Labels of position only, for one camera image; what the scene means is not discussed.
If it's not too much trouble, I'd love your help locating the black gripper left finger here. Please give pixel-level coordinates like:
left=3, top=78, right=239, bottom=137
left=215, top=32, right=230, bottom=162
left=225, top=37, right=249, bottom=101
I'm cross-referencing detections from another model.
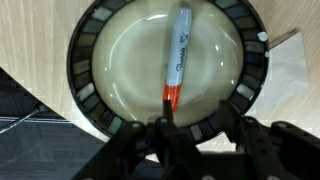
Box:
left=73, top=99, right=214, bottom=180

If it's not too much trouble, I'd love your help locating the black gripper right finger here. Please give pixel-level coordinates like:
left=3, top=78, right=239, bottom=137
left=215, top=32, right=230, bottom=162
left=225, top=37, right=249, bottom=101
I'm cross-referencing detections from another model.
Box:
left=217, top=99, right=320, bottom=180

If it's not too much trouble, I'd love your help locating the gray marker with orange cap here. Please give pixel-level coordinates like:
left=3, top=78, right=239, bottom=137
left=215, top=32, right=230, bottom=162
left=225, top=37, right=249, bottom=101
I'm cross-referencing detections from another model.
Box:
left=162, top=1, right=194, bottom=113

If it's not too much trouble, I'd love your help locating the gray napkin under bowl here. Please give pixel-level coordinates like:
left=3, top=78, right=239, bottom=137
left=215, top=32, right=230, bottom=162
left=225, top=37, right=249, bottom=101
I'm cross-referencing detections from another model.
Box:
left=199, top=31, right=310, bottom=154

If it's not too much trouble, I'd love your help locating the dark bowl with cream inside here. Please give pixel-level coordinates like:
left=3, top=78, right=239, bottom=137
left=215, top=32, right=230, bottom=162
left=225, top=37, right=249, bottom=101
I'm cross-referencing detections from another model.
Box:
left=66, top=0, right=270, bottom=146

